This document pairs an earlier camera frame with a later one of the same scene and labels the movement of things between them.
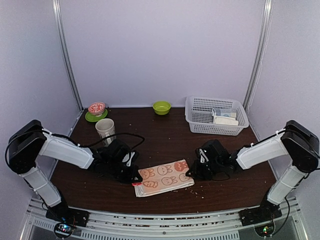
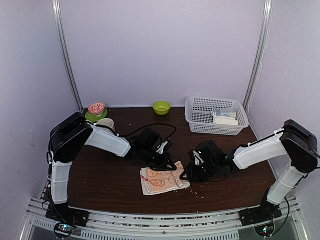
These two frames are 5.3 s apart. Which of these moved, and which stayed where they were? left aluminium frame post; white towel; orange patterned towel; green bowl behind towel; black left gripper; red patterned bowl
Moved: orange patterned towel; black left gripper
Stayed: red patterned bowl; green bowl behind towel; white towel; left aluminium frame post
